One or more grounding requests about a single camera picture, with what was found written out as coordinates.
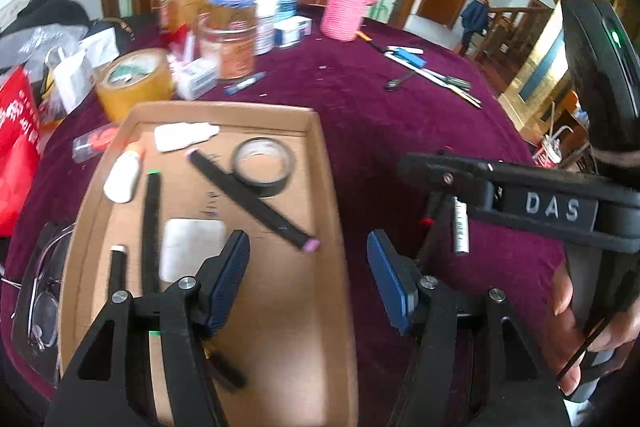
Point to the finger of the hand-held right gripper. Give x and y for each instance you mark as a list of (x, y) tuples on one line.
[(440, 172)]

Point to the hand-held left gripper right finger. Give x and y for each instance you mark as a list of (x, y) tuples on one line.
[(387, 287)]

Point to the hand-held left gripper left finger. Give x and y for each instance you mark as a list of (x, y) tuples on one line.
[(232, 277)]

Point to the white charger adapter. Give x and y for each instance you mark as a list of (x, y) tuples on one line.
[(187, 247)]

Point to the white paint marker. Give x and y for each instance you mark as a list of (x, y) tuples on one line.
[(461, 227)]

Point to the black stick red ends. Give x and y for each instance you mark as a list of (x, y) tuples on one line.
[(434, 232)]

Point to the cardboard box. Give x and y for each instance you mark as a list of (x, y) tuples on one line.
[(300, 307)]

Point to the black stick pink ends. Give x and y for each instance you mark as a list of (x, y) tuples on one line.
[(250, 202)]

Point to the black stick grey ends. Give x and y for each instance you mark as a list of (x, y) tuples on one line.
[(227, 369)]

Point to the black stick green ends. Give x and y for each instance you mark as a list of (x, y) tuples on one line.
[(151, 227)]

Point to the black tape roll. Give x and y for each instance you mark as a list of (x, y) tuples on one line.
[(277, 179)]

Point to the black stick white ends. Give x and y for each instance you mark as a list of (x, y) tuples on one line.
[(117, 269)]

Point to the person's right hand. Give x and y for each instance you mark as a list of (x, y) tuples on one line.
[(562, 337)]

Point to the maroon tablecloth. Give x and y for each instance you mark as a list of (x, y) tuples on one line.
[(390, 127)]

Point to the white red paper cup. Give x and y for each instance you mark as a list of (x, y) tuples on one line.
[(550, 152)]

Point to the yellow white pencil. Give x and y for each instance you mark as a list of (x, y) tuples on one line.
[(467, 97)]

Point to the green black pen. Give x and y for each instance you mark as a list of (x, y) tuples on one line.
[(456, 82)]

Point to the long white pen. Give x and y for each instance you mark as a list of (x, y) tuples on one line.
[(412, 68)]

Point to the blue lighter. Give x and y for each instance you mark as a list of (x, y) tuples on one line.
[(407, 52)]

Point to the white glue bottle orange cap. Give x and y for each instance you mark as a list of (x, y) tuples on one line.
[(122, 177)]

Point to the yellow pen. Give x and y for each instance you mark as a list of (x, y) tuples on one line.
[(370, 39)]

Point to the pink ribbed cup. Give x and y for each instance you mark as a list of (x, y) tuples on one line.
[(345, 12)]

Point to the eyeglasses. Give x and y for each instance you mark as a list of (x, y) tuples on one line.
[(45, 287)]

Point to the clear packet red item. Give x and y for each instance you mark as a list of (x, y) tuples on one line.
[(97, 142)]

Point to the blue pen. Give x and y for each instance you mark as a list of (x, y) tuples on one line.
[(245, 83)]

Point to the small white carton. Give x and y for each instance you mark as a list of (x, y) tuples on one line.
[(197, 79)]

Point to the small white blue box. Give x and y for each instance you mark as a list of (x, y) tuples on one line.
[(292, 32)]

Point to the yellow tape roll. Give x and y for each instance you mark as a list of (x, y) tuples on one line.
[(135, 94)]

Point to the clear jar red lid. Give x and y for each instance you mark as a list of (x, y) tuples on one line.
[(230, 37)]

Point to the red plastic bag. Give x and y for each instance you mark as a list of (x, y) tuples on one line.
[(17, 147)]

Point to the white paper bag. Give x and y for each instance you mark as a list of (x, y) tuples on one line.
[(75, 77)]

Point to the orange box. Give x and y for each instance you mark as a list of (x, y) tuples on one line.
[(182, 14)]

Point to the black bag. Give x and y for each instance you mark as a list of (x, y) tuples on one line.
[(45, 14)]

